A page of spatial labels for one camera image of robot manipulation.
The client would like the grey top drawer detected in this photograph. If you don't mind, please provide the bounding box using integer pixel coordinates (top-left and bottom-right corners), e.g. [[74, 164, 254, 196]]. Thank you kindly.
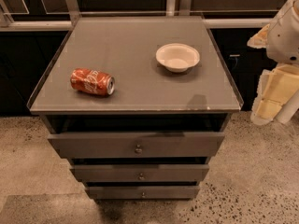
[[49, 132, 224, 159]]

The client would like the metal railing frame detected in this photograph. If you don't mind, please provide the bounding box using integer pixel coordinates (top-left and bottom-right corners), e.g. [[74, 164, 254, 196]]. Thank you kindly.
[[1, 0, 287, 32]]

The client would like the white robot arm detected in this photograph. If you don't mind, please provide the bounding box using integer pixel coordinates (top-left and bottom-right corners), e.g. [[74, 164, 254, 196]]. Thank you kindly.
[[247, 0, 299, 125]]

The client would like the red crushed soda can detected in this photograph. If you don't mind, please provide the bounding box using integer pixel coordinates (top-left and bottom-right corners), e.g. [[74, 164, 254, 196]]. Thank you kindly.
[[70, 68, 115, 96]]

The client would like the grey drawer cabinet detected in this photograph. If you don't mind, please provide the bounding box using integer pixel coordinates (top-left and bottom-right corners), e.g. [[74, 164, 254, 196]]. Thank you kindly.
[[29, 17, 243, 189]]

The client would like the white paper bowl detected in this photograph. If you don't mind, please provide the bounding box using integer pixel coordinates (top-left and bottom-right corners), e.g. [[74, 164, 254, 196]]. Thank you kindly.
[[155, 43, 200, 73]]

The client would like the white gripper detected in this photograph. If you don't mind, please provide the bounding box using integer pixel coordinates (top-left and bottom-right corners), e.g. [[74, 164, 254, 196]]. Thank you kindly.
[[247, 0, 299, 125]]

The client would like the grey middle drawer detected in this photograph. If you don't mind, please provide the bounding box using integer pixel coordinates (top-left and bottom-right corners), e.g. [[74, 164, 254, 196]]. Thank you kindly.
[[71, 164, 209, 182]]

